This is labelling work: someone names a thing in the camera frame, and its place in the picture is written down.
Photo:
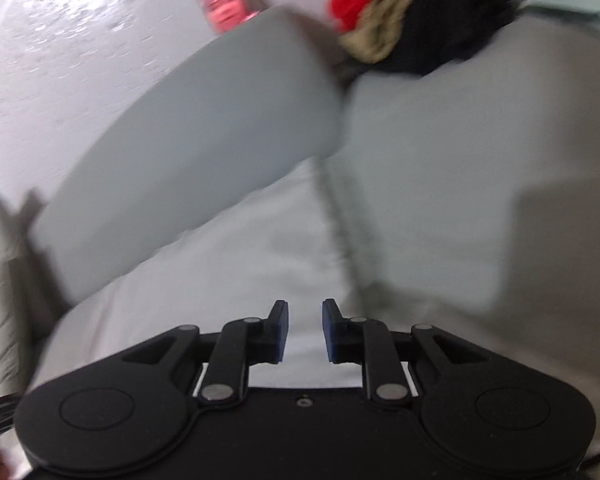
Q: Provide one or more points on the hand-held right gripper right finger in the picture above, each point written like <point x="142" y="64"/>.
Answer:
<point x="330" y="330"/>

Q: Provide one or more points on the tan folded cloth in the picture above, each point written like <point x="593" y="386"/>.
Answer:
<point x="375" y="40"/>

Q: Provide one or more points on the grey sofa cushion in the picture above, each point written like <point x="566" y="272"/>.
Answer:
<point x="10" y="310"/>

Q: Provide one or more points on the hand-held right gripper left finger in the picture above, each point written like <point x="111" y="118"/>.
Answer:
<point x="280" y="330"/>

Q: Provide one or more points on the grey sofa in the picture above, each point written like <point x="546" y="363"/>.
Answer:
<point x="455" y="185"/>

